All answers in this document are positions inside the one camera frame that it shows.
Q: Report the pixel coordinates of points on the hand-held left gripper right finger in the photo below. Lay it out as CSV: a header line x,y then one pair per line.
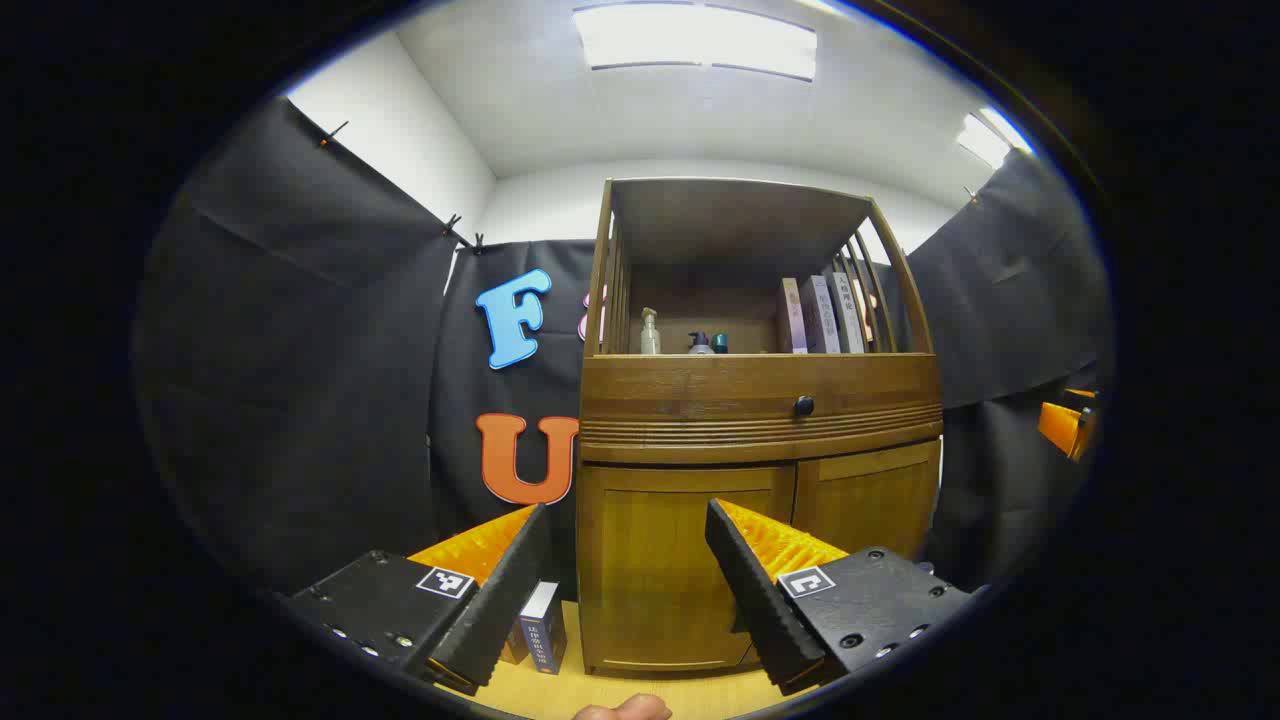
x,y
755,590

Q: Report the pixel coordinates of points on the pale pink book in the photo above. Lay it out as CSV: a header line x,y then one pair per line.
x,y
793,320

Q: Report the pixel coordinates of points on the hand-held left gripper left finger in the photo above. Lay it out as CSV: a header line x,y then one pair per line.
x,y
505,590

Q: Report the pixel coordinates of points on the wooden shoe cabinet door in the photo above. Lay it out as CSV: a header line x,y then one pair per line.
x,y
650,570
870,500

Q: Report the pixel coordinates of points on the black drawer knob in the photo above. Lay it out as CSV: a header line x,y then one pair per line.
x,y
804,405

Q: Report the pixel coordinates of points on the small ceiling light panel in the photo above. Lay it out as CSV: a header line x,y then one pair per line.
x,y
985,138

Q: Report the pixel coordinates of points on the blue book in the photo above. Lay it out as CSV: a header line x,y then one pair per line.
x,y
543,635

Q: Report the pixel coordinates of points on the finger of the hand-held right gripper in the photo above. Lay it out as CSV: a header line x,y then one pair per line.
x,y
1065,425

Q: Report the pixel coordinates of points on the dark pump bottle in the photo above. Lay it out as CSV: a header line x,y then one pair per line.
x,y
700,345

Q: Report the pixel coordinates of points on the wooden double-door shoe cabinet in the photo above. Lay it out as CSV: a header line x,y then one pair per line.
x,y
700,230

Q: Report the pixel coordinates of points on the clear pump bottle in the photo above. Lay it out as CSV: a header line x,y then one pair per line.
x,y
650,335

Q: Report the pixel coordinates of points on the black backdrop cloth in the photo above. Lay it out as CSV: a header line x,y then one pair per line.
x,y
300,350

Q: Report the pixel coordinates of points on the wooden cabinet drawer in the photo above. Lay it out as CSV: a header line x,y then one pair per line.
x,y
680,395

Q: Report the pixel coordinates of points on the white book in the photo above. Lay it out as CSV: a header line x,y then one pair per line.
x,y
820,320

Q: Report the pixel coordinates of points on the large ceiling light panel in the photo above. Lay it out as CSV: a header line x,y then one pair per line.
x,y
695,40

